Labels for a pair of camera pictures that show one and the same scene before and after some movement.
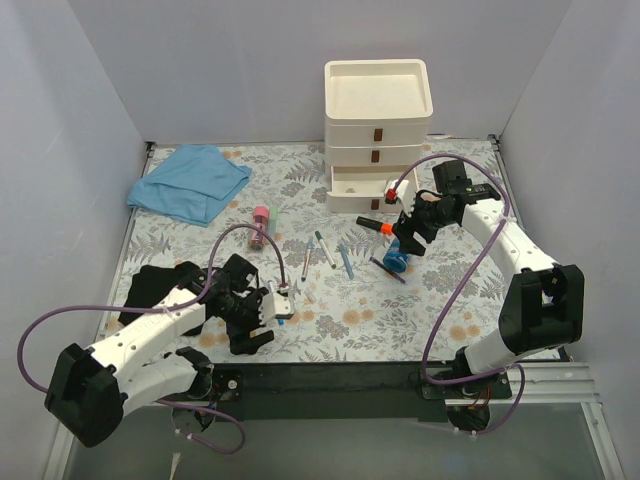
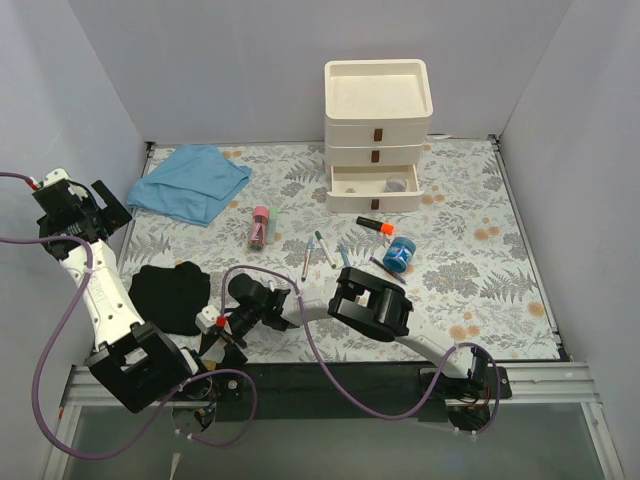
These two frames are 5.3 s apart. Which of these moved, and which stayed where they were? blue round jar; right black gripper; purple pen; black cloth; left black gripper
Moved: right black gripper; left black gripper
Stayed: blue round jar; black cloth; purple pen
